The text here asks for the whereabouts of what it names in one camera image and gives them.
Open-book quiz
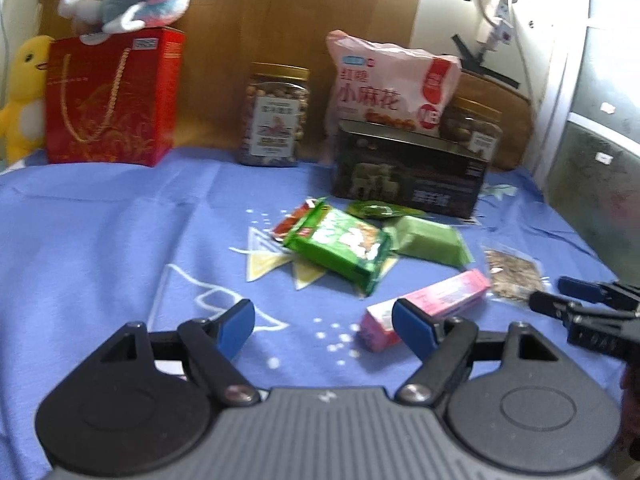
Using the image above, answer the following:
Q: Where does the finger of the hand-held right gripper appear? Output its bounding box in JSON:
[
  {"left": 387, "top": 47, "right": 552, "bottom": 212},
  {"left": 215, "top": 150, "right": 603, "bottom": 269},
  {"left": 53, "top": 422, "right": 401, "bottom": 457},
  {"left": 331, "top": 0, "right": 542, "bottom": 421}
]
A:
[
  {"left": 557, "top": 276, "right": 621, "bottom": 307},
  {"left": 528, "top": 291, "right": 591, "bottom": 325}
]

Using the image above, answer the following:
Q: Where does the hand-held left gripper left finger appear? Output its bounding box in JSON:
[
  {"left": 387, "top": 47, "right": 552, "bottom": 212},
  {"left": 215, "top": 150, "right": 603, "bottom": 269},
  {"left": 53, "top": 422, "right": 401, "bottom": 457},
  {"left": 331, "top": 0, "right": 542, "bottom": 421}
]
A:
[{"left": 97, "top": 299, "right": 262, "bottom": 408}]

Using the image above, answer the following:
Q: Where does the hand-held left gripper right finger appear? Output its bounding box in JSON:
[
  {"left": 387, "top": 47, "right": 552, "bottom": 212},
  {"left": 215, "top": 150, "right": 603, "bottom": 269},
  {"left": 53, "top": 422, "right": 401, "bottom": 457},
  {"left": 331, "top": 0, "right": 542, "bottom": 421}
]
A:
[{"left": 391, "top": 297, "right": 559, "bottom": 406}]

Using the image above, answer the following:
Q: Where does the pink snack carton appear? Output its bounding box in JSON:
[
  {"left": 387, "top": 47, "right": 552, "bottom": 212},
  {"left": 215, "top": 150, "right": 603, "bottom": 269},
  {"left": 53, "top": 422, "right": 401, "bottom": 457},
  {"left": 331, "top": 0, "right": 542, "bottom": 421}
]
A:
[{"left": 360, "top": 268, "right": 492, "bottom": 353}]

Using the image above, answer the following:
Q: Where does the clear seed packet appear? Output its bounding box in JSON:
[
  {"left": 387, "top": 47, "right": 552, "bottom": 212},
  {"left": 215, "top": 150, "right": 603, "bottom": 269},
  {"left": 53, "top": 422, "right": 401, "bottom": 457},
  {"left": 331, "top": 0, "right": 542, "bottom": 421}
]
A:
[{"left": 480, "top": 245, "right": 551, "bottom": 303}]

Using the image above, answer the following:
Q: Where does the plain light green packet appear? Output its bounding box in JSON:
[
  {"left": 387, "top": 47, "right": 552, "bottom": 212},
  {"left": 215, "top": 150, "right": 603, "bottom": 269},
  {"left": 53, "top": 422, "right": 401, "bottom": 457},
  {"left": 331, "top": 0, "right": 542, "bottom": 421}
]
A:
[{"left": 387, "top": 215, "right": 473, "bottom": 268}]

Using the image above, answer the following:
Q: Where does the green printed snack packet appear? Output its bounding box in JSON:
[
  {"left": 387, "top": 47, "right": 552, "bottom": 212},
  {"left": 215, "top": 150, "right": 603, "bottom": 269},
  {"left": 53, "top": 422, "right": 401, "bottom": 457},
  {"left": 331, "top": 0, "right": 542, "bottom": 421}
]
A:
[{"left": 282, "top": 200, "right": 401, "bottom": 298}]

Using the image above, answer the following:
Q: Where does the red snack packet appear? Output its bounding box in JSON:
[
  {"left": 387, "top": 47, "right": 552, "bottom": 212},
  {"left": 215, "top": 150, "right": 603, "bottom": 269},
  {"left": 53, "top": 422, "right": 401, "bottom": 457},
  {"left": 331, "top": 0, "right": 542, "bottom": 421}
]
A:
[{"left": 270, "top": 199, "right": 321, "bottom": 243}]

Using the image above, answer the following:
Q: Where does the small dark green packet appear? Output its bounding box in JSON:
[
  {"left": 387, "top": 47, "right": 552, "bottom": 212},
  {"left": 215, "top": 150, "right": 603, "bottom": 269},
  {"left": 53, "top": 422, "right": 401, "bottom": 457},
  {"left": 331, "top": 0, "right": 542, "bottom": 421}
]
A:
[{"left": 346, "top": 200, "right": 428, "bottom": 220}]

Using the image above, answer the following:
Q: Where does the dark printed box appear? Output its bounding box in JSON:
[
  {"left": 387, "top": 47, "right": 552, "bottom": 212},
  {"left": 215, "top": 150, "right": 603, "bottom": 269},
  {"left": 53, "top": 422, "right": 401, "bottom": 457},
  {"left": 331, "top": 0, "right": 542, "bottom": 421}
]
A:
[{"left": 331, "top": 119, "right": 490, "bottom": 220}]

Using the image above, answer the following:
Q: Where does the blue printed blanket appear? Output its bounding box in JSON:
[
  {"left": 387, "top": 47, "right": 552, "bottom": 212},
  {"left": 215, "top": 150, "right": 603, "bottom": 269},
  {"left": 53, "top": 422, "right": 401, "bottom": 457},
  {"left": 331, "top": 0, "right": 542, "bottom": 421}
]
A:
[{"left": 0, "top": 146, "right": 640, "bottom": 480}]

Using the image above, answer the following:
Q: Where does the gold-lidded nut jar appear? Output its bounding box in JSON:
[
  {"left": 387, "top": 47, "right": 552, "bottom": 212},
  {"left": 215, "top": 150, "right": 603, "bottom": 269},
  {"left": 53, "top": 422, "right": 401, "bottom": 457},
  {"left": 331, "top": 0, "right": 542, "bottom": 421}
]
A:
[
  {"left": 440, "top": 97, "right": 503, "bottom": 163},
  {"left": 237, "top": 61, "right": 312, "bottom": 168}
]

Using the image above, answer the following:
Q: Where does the white framed glass door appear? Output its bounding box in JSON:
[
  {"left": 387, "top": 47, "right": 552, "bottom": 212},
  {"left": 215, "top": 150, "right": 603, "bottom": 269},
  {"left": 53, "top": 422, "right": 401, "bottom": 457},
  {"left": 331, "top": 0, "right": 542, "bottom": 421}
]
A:
[{"left": 520, "top": 0, "right": 640, "bottom": 281}]

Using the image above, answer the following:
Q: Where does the large pink snack bag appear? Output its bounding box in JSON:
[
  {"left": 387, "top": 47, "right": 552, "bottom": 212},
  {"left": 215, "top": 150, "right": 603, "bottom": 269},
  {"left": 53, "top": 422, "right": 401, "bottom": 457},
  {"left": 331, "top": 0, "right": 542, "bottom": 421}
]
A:
[{"left": 324, "top": 30, "right": 462, "bottom": 161}]

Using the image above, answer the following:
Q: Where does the red gift box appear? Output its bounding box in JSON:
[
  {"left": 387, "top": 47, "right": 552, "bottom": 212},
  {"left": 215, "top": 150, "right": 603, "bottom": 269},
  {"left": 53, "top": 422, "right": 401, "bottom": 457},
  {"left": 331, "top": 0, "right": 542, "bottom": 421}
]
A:
[{"left": 44, "top": 26, "right": 187, "bottom": 168}]

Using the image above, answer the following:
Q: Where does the white power adapter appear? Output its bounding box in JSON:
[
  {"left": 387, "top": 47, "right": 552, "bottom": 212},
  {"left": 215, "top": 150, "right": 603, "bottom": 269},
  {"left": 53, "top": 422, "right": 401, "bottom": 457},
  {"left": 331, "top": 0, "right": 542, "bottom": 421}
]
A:
[{"left": 480, "top": 0, "right": 517, "bottom": 53}]

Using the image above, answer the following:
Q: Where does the wooden headboard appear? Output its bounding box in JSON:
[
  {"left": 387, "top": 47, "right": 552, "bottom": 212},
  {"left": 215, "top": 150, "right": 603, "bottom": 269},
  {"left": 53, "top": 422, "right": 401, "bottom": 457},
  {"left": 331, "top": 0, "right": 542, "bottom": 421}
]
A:
[{"left": 39, "top": 0, "right": 426, "bottom": 163}]

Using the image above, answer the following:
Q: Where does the yellow duck plush toy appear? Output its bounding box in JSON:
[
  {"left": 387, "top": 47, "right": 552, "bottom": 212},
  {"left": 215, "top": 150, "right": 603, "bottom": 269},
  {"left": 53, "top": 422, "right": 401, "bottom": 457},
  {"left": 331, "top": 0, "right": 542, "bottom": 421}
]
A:
[{"left": 0, "top": 35, "right": 55, "bottom": 161}]

